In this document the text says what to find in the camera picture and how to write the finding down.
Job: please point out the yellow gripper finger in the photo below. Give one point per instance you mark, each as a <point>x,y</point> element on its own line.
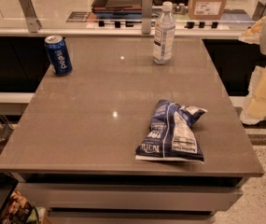
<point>254,105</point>
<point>252,34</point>

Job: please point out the clear plastic water bottle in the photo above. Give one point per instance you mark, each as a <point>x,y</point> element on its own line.
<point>164,35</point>

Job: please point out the blue pepsi can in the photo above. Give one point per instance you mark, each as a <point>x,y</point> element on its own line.
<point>58,55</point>

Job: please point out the cardboard box with label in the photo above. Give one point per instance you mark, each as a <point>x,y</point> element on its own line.
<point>206,9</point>

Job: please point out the blue chip bag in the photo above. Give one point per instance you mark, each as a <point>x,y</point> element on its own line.
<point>170,136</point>

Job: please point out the dark tray stack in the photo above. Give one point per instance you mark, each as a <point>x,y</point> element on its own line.
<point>117,9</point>

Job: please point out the white counter drawer cabinet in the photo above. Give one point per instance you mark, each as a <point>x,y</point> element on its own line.
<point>126,204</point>

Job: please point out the snack box lower left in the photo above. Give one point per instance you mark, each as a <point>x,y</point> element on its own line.
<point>19,211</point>

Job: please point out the middle metal glass bracket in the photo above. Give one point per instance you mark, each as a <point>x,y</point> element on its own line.
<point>146,16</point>

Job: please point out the left metal glass bracket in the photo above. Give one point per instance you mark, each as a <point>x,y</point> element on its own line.
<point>32,21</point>

